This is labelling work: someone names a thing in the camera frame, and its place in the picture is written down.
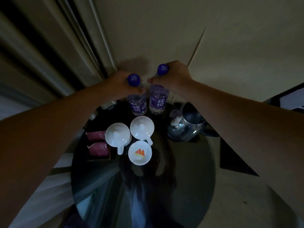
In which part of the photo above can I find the pink tea packet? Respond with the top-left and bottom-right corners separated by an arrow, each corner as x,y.
88,142 -> 109,157
86,131 -> 106,141

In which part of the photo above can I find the person's right hand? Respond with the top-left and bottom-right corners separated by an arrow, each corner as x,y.
147,60 -> 194,98

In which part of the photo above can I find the steel electric kettle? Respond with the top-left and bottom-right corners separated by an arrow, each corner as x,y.
167,102 -> 220,142

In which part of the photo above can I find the white dish with orange print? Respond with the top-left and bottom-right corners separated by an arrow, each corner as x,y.
128,140 -> 152,166

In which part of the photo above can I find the person's left forearm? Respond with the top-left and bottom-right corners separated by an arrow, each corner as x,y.
0,86 -> 110,228

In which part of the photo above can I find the black tea packet tray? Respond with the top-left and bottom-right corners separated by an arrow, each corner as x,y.
85,130 -> 112,162

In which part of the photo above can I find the white lidded cup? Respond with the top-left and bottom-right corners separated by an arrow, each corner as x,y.
130,116 -> 155,146
105,123 -> 132,155

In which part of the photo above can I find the beige curtain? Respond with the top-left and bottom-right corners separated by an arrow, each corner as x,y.
0,0 -> 119,121

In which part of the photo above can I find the person's right forearm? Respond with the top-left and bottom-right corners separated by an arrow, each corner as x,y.
183,79 -> 304,220

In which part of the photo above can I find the blue-capped water bottle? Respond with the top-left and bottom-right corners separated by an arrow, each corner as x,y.
127,73 -> 148,116
149,64 -> 170,115

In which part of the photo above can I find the person's left hand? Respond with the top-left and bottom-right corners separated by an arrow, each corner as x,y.
104,70 -> 146,101

